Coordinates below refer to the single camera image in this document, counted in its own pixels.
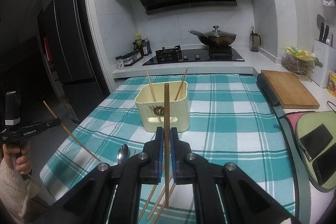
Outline wooden cutting board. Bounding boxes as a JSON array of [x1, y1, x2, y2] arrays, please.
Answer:
[[261, 70, 320, 109]]

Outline long wooden chopstick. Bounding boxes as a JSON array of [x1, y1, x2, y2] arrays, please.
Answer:
[[164, 83, 170, 200]]

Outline small steel spoon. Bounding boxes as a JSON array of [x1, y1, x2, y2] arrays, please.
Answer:
[[114, 144, 130, 165]]

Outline dark glass kettle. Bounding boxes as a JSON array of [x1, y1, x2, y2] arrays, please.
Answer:
[[249, 29, 261, 52]]

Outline black smartphone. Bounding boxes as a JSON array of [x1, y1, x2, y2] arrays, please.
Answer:
[[313, 150, 335, 186], [298, 124, 333, 162]]

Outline condiment bottles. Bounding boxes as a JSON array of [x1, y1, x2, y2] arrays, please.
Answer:
[[133, 33, 152, 56]]

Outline black wok with lid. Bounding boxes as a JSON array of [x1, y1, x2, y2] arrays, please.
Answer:
[[189, 26, 237, 47]]

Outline white spice jar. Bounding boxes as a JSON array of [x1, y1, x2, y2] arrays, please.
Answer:
[[116, 56, 125, 69]]

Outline black refrigerator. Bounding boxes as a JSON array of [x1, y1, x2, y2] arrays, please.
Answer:
[[41, 0, 108, 117]]

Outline yellow snack box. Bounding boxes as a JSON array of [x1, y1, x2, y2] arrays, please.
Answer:
[[327, 72, 336, 97]]

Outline chopstick in holder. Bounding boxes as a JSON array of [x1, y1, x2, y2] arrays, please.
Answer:
[[146, 70, 156, 102], [174, 68, 188, 101]]

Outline white knife block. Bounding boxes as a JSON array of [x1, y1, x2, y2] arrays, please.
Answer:
[[312, 13, 336, 89]]

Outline person left hand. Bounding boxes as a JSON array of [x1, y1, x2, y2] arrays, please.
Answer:
[[2, 140, 32, 175]]

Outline cream utensil holder box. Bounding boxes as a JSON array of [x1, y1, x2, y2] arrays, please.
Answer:
[[134, 81, 190, 132]]

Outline black gas stove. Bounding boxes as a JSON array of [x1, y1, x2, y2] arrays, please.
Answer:
[[143, 46, 245, 66]]

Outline green tray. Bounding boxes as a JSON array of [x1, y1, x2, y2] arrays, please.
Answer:
[[295, 111, 335, 192]]

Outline dish rack with items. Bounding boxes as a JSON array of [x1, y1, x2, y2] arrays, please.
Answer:
[[281, 46, 323, 81]]

